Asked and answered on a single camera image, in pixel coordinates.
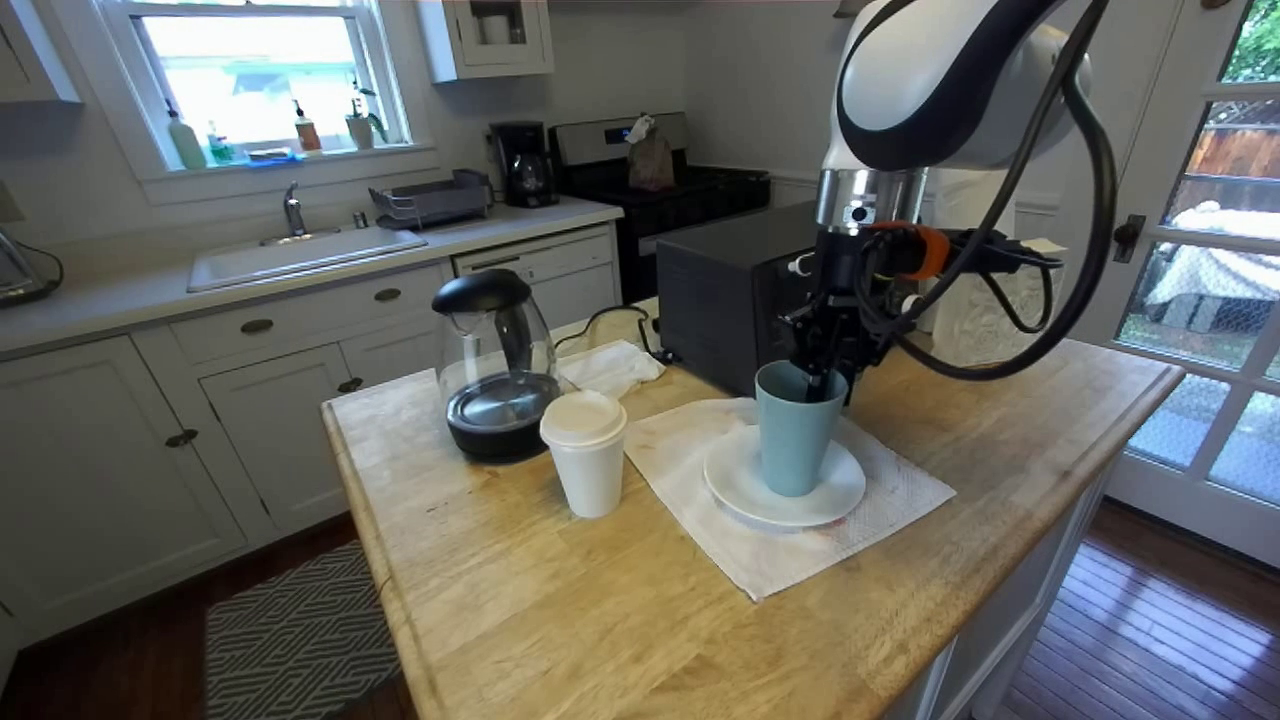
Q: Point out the small green bottle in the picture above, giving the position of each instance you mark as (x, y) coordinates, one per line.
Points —
(219, 148)

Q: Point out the orange soap bottle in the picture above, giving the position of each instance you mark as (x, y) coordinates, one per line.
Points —
(307, 132)

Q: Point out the brown bag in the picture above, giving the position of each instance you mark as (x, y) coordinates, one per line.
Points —
(651, 160)

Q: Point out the green soap bottle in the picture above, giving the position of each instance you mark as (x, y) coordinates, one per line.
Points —
(187, 145)

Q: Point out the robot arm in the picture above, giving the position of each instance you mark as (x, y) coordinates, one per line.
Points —
(930, 80)

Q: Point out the black microwave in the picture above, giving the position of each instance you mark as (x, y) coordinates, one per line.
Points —
(720, 300)

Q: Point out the white sink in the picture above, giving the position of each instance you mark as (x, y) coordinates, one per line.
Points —
(300, 255)

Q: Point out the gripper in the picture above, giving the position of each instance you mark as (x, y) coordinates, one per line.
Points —
(843, 290)

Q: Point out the patterned grey floor mat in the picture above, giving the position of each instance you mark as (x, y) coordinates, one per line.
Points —
(295, 640)

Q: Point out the white glass door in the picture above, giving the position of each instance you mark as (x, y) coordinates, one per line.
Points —
(1200, 300)

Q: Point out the white dishwasher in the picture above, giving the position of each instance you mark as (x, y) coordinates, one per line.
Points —
(560, 275)

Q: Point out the white plate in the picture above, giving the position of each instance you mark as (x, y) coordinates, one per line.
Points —
(735, 480)

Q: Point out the white wall cabinet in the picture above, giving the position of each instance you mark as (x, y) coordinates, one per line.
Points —
(30, 50)
(485, 40)

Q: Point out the paper towel roll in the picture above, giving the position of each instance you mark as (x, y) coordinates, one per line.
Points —
(975, 320)

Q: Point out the window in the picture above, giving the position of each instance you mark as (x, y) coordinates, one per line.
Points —
(260, 70)

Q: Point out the black stove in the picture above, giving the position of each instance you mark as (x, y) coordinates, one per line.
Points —
(690, 195)

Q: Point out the black coffee maker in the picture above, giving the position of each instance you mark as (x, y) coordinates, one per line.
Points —
(523, 165)

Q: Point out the dark countertop appliance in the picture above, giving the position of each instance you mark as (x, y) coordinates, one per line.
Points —
(15, 270)

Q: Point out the white paper cup with lid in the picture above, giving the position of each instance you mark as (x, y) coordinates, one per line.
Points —
(588, 460)

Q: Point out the potted plant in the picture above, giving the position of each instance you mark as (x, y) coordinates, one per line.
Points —
(360, 128)

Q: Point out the white paper towel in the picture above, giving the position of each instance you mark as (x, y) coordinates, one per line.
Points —
(760, 560)

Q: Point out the blue sponge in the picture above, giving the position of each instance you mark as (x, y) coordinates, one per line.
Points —
(272, 156)

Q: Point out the crumpled white napkin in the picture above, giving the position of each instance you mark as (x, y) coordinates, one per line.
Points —
(612, 368)

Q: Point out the glass kettle with black lid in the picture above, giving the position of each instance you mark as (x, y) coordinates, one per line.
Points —
(500, 410)

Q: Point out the white base cabinets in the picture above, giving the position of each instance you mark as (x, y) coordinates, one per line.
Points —
(120, 460)

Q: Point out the grey cup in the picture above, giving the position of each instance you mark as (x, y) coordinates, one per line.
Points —
(795, 440)

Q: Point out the grey dish rack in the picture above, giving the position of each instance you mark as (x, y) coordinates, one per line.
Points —
(430, 200)

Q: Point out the silver tap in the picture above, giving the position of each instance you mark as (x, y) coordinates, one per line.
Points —
(294, 210)

